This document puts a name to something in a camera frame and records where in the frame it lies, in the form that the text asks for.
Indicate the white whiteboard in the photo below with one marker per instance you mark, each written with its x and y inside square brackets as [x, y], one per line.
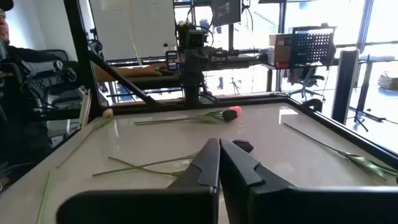
[124, 31]

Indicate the black computer monitor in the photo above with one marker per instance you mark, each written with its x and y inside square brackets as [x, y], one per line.
[225, 12]

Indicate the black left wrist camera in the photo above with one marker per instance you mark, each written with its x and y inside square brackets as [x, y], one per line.
[195, 39]

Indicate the person's hand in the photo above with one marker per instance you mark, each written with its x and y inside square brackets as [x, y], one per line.
[152, 70]

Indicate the brown cardboard box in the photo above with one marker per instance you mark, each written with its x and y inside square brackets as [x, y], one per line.
[280, 46]

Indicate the pink artificial tulip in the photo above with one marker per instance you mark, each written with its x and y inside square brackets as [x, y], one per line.
[178, 174]
[108, 113]
[236, 109]

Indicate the black aluminium table frame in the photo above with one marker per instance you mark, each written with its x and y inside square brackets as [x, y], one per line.
[81, 46]

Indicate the woven basket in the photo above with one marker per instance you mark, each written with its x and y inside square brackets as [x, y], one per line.
[388, 82]

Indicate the person's forearm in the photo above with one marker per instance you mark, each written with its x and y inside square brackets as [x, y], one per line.
[124, 72]

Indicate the tall column on round base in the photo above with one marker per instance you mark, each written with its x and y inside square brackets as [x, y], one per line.
[344, 87]

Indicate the black tripod stand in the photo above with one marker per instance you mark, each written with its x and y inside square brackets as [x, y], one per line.
[363, 90]

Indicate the person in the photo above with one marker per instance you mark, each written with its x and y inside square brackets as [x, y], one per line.
[18, 56]

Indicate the black perforated panel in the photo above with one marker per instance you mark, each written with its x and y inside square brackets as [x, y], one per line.
[311, 46]

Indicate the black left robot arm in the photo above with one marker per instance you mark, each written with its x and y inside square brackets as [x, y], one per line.
[192, 90]

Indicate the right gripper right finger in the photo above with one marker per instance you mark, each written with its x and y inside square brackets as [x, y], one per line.
[248, 199]

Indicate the grey office chair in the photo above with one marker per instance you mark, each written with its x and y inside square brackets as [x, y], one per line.
[306, 81]

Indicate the silver aluminium extrusion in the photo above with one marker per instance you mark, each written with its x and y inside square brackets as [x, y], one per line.
[85, 109]

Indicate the grey desk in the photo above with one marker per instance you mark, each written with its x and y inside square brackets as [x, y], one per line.
[149, 82]

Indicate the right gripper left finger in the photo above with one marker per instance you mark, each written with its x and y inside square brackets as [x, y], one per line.
[192, 202]

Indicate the green tulip stem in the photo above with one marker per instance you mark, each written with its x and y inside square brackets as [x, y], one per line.
[230, 115]

